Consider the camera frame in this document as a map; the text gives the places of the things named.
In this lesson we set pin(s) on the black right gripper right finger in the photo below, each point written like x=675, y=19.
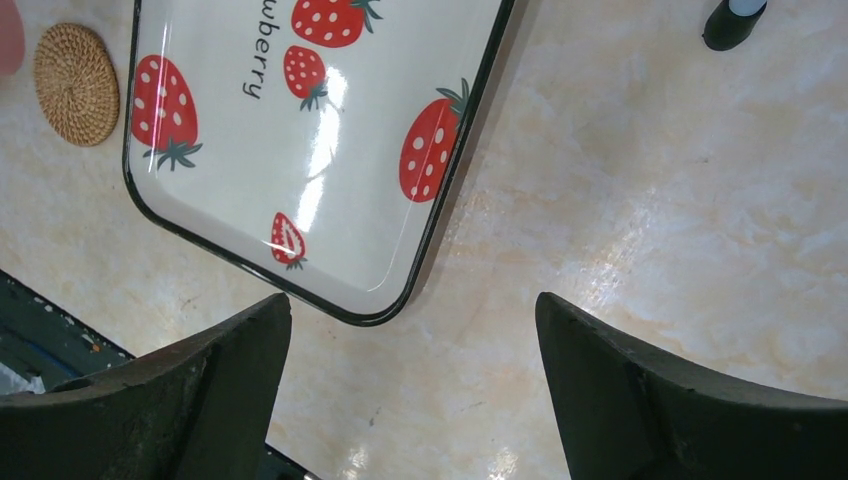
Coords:
x=626, y=409

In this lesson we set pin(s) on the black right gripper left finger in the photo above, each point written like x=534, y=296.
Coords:
x=199, y=408

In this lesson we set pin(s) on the white strawberry tray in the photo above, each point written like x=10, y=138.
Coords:
x=310, y=143

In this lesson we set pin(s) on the woven rattan coaster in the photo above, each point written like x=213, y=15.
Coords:
x=76, y=84

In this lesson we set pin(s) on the pink mug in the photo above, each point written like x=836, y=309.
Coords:
x=12, y=41

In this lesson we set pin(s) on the light blue tripod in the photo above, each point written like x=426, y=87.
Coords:
x=731, y=23

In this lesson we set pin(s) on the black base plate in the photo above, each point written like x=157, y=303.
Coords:
x=43, y=346

